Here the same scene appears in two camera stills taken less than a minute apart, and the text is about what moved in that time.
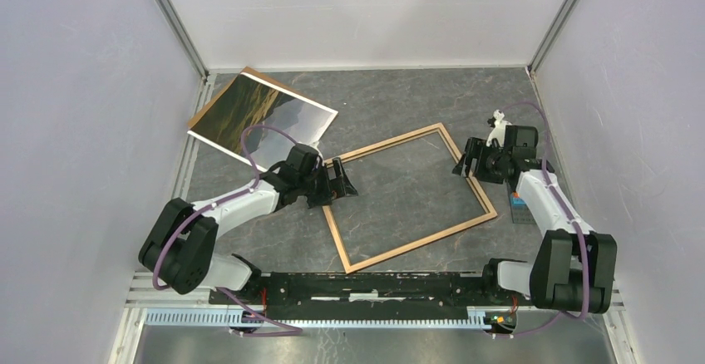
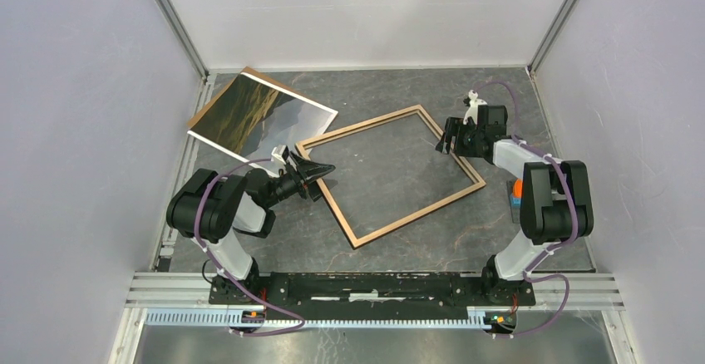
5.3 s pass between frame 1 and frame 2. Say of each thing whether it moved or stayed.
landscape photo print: stayed
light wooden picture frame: moved
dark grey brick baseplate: stayed
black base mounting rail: stayed
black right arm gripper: moved
